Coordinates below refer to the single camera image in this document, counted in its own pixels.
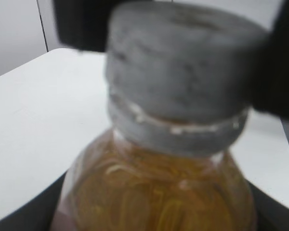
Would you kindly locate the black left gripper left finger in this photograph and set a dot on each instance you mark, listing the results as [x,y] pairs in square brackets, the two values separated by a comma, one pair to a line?
[37,214]

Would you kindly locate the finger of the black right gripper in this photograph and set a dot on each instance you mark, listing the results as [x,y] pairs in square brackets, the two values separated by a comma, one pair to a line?
[270,89]
[83,24]

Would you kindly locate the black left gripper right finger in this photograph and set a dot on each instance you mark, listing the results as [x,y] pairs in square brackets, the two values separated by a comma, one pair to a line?
[271,215]

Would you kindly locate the peach oolong tea bottle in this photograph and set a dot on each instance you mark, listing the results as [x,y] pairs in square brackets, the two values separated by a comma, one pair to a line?
[115,185]

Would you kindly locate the grey bottle cap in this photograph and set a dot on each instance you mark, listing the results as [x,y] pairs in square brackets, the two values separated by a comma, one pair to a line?
[179,75]

